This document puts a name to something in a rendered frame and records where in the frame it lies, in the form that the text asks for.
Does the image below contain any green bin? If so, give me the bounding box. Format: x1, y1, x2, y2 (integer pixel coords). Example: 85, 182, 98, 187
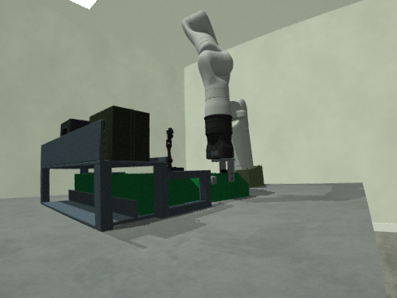
191, 173, 249, 202
112, 173, 199, 216
75, 173, 94, 193

